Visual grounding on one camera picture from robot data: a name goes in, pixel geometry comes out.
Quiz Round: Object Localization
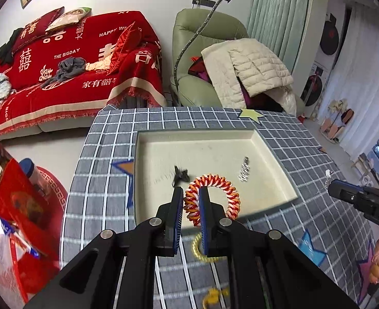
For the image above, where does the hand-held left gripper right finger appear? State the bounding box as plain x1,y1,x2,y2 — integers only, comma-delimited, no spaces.
199,187,361,309

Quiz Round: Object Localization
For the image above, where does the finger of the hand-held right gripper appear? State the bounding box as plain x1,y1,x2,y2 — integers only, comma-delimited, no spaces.
328,179,370,208

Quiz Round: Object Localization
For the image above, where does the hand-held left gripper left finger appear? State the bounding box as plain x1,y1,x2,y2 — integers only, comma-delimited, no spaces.
23,187,185,309

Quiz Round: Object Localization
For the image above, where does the silver chain charm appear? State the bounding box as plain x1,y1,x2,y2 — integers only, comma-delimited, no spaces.
318,169,335,194

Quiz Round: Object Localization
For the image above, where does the yellow spiral hair tie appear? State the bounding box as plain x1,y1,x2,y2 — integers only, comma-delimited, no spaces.
191,232,222,260

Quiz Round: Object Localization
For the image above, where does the red white spiral hair tie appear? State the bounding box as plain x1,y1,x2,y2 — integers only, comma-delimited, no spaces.
183,174,242,229

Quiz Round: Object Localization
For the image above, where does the cream shallow tray box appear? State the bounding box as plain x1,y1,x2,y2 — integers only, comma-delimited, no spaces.
133,129,300,227

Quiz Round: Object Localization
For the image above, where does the black hair clip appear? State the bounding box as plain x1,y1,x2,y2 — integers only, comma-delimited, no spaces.
172,165,191,187

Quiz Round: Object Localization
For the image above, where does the silver hair clip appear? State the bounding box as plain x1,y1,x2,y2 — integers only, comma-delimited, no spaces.
239,156,252,182

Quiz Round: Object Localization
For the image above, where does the grey checked tablecloth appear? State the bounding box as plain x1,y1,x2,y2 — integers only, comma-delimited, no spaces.
61,106,379,309

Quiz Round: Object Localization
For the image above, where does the white sheer curtain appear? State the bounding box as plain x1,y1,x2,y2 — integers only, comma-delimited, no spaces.
318,3,379,160

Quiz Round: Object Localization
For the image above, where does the round red rug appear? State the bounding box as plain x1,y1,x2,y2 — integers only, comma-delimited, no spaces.
35,166,70,270

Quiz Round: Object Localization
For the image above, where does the purple cloth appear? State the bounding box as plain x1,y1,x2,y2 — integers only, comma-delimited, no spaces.
189,57,259,109

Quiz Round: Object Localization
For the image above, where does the light grey sofa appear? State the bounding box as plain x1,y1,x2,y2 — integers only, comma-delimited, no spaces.
0,103,119,142

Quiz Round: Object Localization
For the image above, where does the beige down jacket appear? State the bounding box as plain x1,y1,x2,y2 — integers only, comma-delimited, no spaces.
201,38,298,115

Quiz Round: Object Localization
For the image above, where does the blue capped bottle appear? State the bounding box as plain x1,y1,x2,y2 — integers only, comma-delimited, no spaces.
18,158,46,198

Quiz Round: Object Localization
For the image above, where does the red covered sofa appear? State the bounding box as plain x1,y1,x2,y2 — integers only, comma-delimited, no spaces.
0,10,164,145

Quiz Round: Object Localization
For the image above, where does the red gift bag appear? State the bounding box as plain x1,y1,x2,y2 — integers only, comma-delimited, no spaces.
0,159,62,259

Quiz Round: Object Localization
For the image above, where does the red satin pillow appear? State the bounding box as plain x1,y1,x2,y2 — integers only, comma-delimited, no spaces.
106,22,144,77

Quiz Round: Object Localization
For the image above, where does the grey garment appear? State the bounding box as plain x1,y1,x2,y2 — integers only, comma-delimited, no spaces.
41,57,87,90

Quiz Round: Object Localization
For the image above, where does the pale green curtain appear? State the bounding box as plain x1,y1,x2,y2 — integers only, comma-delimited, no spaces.
246,0,316,75

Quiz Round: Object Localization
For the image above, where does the green armchair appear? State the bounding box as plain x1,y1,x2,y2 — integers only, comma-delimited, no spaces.
170,8,306,116

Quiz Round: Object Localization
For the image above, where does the cream printed pillow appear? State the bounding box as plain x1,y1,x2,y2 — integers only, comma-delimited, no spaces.
45,7,92,33

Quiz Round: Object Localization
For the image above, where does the dark red pillow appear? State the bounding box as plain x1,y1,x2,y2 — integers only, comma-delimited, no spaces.
12,6,65,55

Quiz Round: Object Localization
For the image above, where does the black garment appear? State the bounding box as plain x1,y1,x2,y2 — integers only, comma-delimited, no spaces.
0,28,24,65

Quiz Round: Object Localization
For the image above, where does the yellow flower hair tie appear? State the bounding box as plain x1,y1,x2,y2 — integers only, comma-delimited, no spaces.
202,286,230,309

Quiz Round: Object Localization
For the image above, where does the black round wall decoration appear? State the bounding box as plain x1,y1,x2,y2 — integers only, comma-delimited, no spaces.
319,13,340,56

